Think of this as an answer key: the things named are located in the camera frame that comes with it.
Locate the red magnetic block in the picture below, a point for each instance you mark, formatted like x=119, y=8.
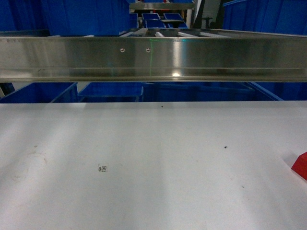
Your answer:
x=300, y=166

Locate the blue bin lower right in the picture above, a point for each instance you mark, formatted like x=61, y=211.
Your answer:
x=206, y=92

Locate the blue bin lower middle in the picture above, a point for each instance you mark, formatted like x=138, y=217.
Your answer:
x=104, y=92

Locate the QR code sticker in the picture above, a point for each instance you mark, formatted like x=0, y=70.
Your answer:
x=103, y=168

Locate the large blue bin upper left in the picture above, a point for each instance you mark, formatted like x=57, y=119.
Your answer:
x=66, y=17

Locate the large blue bin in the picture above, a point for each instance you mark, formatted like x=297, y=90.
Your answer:
x=66, y=17
x=268, y=16

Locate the blue bin lower left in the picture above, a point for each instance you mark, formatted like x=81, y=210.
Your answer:
x=43, y=92

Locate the large blue bin upper right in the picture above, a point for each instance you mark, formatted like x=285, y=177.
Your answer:
x=268, y=16

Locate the stainless steel front shelf rail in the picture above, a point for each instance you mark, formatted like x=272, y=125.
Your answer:
x=153, y=55

